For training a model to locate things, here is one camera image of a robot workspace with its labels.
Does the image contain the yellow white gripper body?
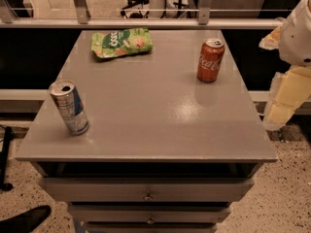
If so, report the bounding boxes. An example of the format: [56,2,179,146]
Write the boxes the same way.
[262,65,311,131]

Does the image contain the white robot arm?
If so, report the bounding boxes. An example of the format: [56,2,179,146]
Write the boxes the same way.
[259,0,311,131]

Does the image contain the red coke can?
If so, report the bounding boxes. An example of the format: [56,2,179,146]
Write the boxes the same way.
[197,38,225,83]

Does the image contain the silver blue energy drink can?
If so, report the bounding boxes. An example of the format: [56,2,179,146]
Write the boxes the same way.
[49,79,89,135]

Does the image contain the grey drawer cabinet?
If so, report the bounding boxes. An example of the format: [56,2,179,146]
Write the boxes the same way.
[15,29,279,233]

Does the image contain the green chip bag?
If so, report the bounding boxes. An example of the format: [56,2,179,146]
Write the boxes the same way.
[91,27,153,59]

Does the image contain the black office chair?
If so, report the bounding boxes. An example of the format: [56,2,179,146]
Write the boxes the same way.
[121,0,149,18]

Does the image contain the middle grey drawer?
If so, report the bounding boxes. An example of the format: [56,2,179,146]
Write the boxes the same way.
[69,205,231,223]

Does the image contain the grey drawer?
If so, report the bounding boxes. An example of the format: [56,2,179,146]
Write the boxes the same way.
[40,178,254,202]
[86,222,217,233]
[69,205,231,223]

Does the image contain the bottom grey drawer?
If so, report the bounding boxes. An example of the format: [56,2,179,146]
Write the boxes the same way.
[86,222,217,233]

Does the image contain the top grey drawer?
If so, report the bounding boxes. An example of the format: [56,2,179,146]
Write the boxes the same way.
[40,178,254,202]

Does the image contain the metal glass railing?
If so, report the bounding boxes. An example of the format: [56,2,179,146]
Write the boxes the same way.
[1,0,299,29]

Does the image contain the black stand on floor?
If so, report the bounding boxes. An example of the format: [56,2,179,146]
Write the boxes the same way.
[0,126,15,191]

